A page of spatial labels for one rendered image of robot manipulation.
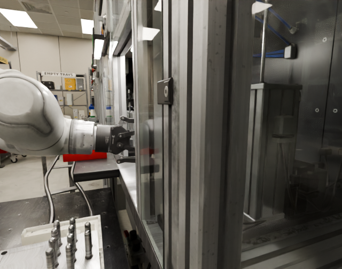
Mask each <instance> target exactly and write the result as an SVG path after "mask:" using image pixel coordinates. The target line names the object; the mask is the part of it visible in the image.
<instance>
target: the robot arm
mask: <svg viewBox="0 0 342 269"><path fill-rule="evenodd" d="M127 122H128V123H134V118H127V117H125V116H120V120H119V122H118V124H116V125H101V124H97V126H95V123H94V122H88V121H83V120H72V119H68V118H64V117H63V113H62V111H61V108H60V106H59V104H58V102H57V100H56V98H55V97H54V95H53V94H52V93H51V91H50V90H49V89H48V88H47V87H46V86H44V85H43V84H42V83H40V82H39V81H37V80H35V79H33V78H31V77H28V76H26V75H24V74H23V73H21V72H20V71H18V70H15V69H6V70H3V69H0V149H2V150H4V151H7V152H10V153H14V154H19V155H28V156H58V155H63V154H88V155H90V154H92V150H95V152H102V153H113V154H114V155H115V157H116V162H117V164H120V163H125V162H128V163H135V157H130V156H123V155H119V153H121V152H123V151H124V150H128V151H131V152H135V147H134V146H131V145H130V142H129V140H130V136H133V135H135V129H133V130H126V129H125V128H123V127H122V125H123V124H126V123H127Z"/></svg>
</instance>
